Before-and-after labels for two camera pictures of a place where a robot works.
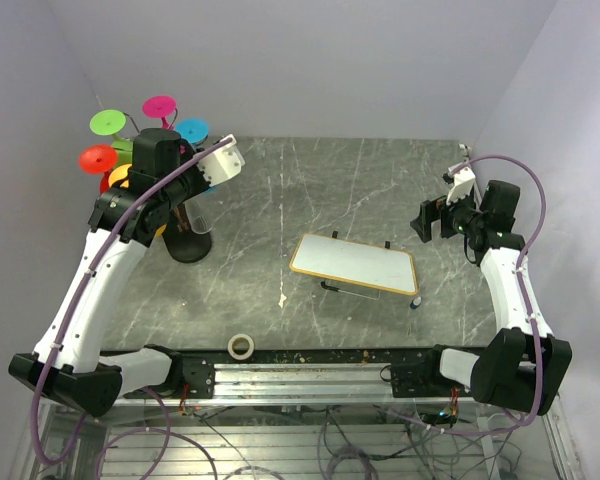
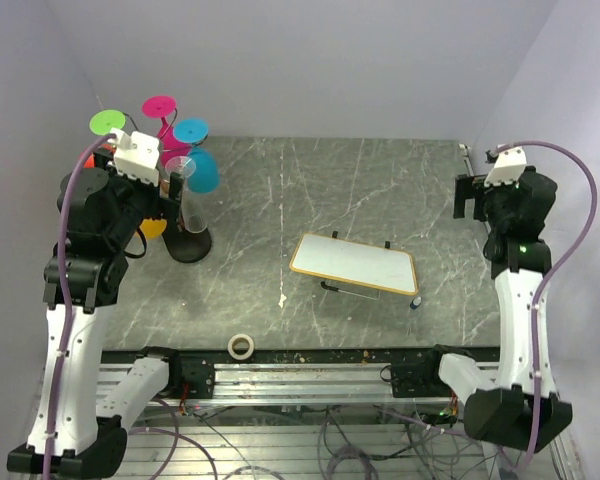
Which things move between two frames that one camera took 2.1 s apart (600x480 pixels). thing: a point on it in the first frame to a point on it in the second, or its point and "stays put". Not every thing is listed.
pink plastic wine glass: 160,106 stays put
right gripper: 433,210 to 465,190
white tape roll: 241,357 stays put
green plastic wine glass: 110,122 stays put
